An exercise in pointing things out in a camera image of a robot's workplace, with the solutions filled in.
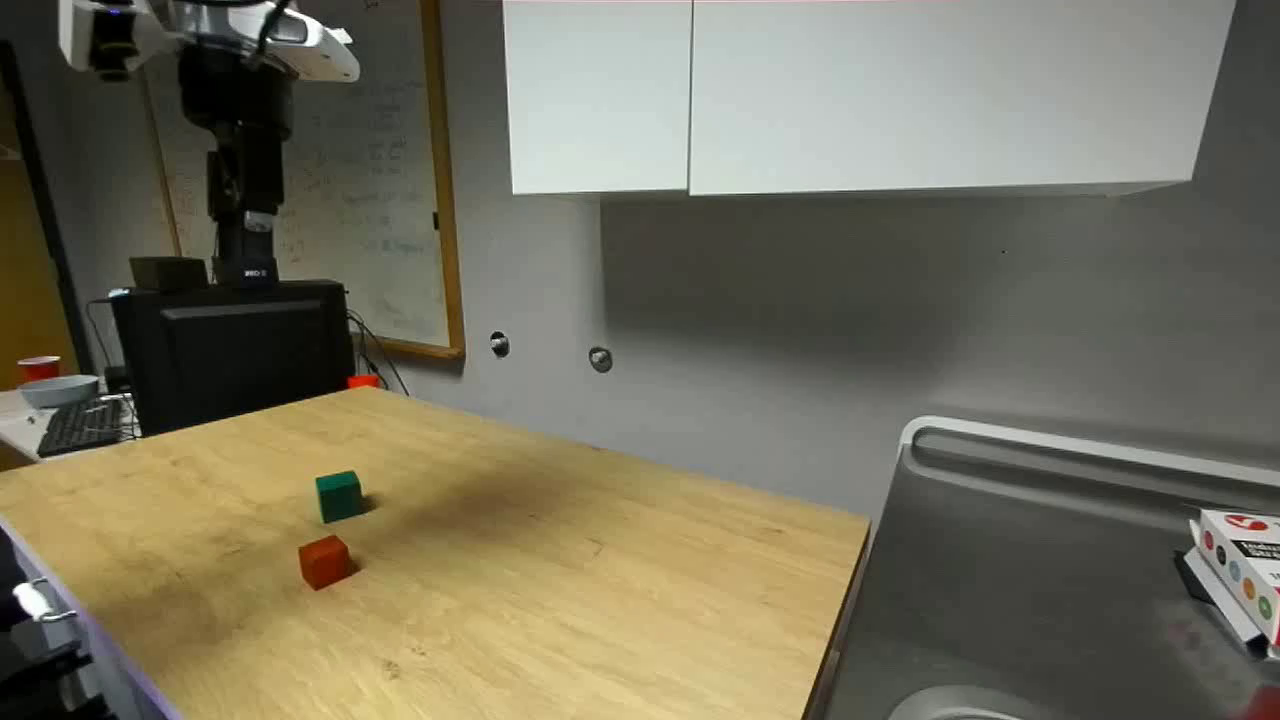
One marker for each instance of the narrow white cabinet door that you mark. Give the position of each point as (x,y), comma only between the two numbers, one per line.
(597,94)

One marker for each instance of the black computer monitor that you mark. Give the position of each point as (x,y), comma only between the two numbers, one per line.
(233,352)

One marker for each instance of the white wall cabinet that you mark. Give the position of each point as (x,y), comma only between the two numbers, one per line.
(952,94)

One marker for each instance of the small black box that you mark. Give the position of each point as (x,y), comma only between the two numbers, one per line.
(167,272)

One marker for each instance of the white bowl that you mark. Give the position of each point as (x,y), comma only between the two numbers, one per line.
(60,389)

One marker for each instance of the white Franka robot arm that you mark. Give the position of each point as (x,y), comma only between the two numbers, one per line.
(314,45)

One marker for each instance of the stainless steel sink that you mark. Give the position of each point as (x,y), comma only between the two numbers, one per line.
(1040,584)

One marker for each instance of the round metal wall fitting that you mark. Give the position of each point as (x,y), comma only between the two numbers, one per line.
(603,359)
(496,347)

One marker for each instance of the orange cube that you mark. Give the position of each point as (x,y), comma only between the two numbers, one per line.
(325,562)

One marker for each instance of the black keyboard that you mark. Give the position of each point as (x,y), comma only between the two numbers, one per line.
(83,426)

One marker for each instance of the black metal table clamp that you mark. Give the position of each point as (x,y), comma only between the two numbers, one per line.
(43,643)

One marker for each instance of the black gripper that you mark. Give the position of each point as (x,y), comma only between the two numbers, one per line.
(243,125)

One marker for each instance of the small orange object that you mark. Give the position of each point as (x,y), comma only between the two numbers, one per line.
(367,381)

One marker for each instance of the colourful printed cardboard box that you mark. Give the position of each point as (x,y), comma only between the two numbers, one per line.
(1242,564)

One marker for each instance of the red cup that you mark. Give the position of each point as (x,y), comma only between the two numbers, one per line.
(43,370)

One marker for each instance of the wood-framed whiteboard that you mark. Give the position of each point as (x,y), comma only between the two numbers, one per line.
(382,184)

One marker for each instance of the green cube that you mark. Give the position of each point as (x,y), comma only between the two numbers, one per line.
(341,496)

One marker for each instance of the brown wooden door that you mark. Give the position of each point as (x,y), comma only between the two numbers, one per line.
(30,254)

